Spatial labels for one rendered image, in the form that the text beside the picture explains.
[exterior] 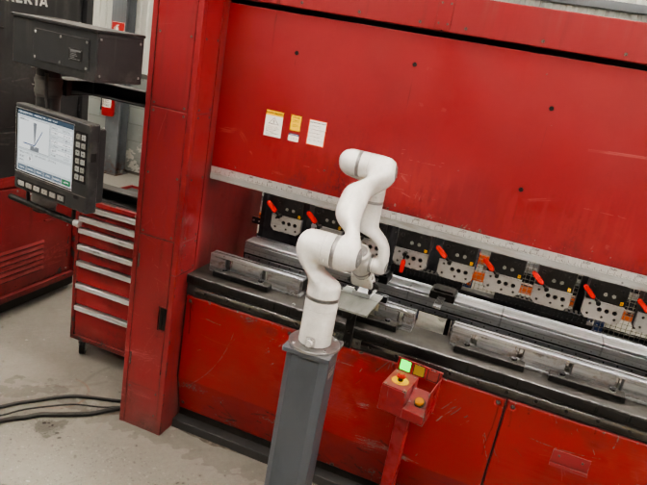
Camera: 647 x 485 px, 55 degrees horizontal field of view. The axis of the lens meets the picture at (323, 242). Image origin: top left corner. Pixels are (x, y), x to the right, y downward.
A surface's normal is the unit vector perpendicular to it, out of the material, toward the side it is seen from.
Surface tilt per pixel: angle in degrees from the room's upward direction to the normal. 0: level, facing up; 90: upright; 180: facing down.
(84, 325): 90
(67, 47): 90
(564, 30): 90
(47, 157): 90
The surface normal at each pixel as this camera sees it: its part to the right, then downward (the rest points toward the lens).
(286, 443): -0.33, 0.23
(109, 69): 0.85, 0.29
